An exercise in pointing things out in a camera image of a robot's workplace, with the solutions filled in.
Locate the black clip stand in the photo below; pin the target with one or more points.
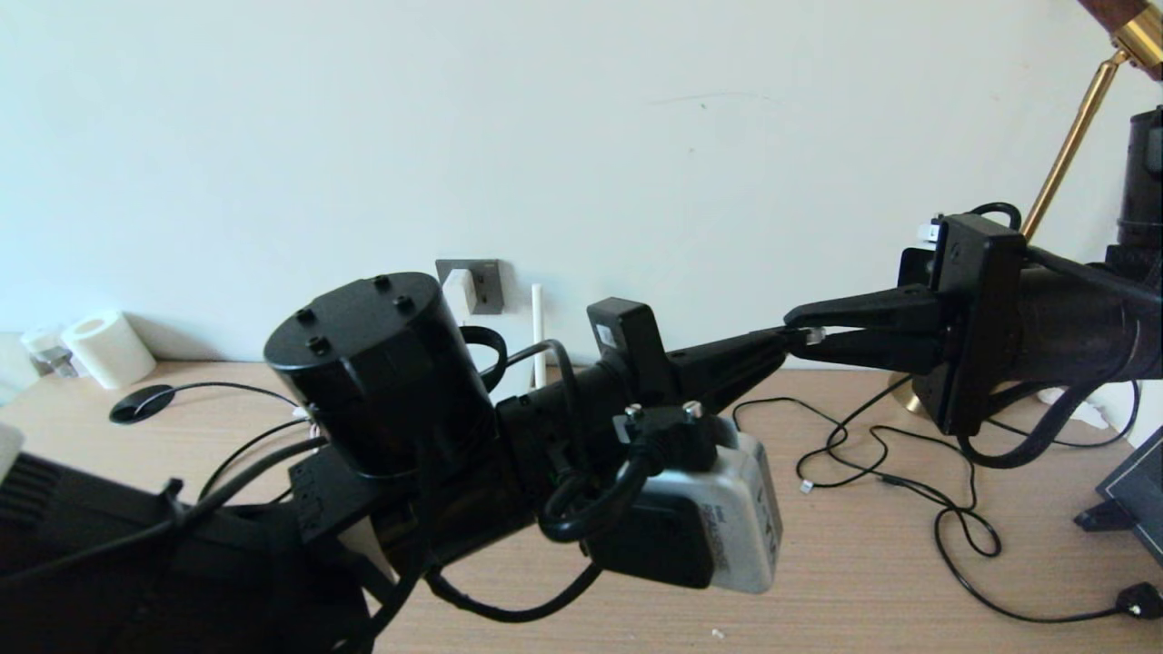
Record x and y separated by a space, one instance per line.
1099 518

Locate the white power adapter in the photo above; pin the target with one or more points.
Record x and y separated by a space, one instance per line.
459 289

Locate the brass desk lamp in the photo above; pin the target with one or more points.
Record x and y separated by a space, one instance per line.
1072 136

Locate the grey wall socket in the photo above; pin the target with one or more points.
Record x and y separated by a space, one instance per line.
491 277

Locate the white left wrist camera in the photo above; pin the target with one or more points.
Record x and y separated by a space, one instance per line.
736 527

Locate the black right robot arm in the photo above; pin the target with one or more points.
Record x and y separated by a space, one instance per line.
1145 182

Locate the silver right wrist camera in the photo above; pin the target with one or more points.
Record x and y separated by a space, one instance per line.
931 233

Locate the small clear jar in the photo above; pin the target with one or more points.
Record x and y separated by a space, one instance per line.
45 350

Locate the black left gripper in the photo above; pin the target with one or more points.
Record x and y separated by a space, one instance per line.
627 345

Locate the white router with antennas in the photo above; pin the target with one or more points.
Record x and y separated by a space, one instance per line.
538 318

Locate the white paper roll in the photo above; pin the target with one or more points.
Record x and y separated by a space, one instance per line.
109 350

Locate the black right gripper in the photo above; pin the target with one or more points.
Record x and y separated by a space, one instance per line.
986 318

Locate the crumpled white tissue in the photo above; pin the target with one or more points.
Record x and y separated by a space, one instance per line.
1086 416

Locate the black round charging pad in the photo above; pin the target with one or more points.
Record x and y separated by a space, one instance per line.
141 404

